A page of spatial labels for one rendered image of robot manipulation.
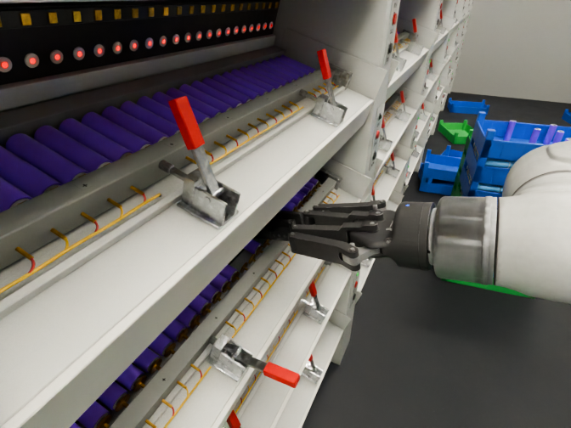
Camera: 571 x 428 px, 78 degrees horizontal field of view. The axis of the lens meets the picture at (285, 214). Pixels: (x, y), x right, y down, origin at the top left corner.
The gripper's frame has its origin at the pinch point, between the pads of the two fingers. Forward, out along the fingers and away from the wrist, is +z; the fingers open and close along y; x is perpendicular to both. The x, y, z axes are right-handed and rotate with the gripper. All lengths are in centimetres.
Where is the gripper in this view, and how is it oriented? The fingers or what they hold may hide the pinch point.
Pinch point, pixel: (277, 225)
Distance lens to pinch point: 48.9
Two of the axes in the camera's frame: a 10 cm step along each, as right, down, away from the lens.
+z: -8.6, -0.5, 5.0
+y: 4.6, -4.7, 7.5
